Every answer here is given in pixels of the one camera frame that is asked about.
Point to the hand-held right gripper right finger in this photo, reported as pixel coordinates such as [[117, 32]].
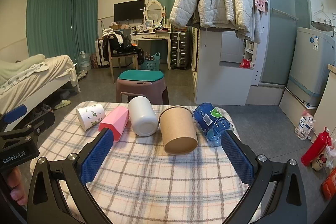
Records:
[[239, 158]]

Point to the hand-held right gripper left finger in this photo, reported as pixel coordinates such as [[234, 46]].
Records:
[[95, 158]]

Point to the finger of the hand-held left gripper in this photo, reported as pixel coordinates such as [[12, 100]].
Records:
[[44, 123], [15, 112]]

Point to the brown paper cup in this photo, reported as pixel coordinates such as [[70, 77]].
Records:
[[178, 129]]

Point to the pink faceted cup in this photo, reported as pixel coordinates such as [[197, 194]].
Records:
[[115, 120]]

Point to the white floral cup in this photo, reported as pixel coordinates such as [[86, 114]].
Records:
[[90, 115]]

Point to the plain white cup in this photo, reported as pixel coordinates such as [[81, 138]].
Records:
[[141, 116]]

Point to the cartoon print cup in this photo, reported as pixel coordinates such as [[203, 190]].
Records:
[[319, 161]]

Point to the person's left hand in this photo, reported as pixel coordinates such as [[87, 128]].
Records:
[[18, 187]]

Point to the green slippers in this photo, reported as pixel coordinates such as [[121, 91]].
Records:
[[62, 104]]

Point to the bed with cream bedding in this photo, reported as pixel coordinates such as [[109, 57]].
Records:
[[34, 77]]

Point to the blue plastic water bottle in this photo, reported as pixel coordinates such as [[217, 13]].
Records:
[[210, 119]]

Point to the plaid tablecloth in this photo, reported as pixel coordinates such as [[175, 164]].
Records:
[[147, 174]]

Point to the white printed bag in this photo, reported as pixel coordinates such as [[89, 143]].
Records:
[[304, 125]]

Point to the large water jug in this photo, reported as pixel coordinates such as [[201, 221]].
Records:
[[84, 61]]

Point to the red thermos bottle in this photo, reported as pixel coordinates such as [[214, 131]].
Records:
[[315, 146]]

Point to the white wardrobe cabinet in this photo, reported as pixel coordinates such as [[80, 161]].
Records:
[[220, 82]]

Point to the purple plastic stool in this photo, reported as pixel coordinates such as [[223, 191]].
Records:
[[141, 90]]

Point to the green seat cushion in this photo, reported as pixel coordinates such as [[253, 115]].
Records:
[[140, 75]]

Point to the orange package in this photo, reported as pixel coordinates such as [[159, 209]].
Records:
[[329, 184]]

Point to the green window curtain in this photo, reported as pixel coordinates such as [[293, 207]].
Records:
[[57, 19]]

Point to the wooden chair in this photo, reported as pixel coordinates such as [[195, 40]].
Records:
[[123, 56]]

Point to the teal laundry basket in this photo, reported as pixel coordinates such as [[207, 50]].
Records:
[[151, 64]]

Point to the pile of clothes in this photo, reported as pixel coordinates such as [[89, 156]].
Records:
[[118, 41]]

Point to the white washing machine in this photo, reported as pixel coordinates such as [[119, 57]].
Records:
[[309, 64]]

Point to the silver suitcase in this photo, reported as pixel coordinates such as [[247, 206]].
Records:
[[180, 50]]

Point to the white dressing table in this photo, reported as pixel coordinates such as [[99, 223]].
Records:
[[152, 36]]

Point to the frosted glass door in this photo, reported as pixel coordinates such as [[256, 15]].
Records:
[[281, 29]]

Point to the black television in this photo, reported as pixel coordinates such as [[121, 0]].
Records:
[[128, 10]]

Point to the oval vanity mirror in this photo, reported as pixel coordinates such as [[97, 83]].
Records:
[[154, 12]]

